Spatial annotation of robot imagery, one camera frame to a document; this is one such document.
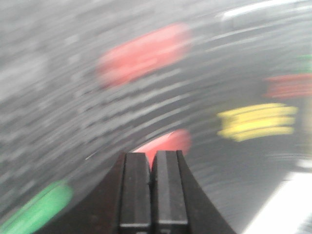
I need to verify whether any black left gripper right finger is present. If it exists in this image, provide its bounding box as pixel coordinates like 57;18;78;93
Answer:
151;151;235;234

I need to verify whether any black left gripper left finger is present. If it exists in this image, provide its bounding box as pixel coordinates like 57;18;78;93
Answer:
74;153;152;234

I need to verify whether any lower red push button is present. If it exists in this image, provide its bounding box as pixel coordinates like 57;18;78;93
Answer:
133;129;192;169

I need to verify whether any red push button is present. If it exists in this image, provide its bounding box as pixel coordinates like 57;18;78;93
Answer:
133;129;192;169
97;23;192;87

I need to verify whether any green illuminated push button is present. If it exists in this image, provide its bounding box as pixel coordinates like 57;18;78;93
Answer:
0;180;74;234

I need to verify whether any upper red push button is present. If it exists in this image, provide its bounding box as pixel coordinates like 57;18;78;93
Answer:
97;23;192;87

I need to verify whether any black perforated pegboard panel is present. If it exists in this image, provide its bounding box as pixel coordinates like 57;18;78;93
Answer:
0;0;312;234

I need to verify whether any yellow handle knob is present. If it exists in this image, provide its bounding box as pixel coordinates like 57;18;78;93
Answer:
217;103;298;142

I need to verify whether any red handle knob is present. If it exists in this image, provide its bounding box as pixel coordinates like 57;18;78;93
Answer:
263;73;312;99

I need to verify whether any green handle knob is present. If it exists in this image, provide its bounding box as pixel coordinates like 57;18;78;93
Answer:
297;54;312;73

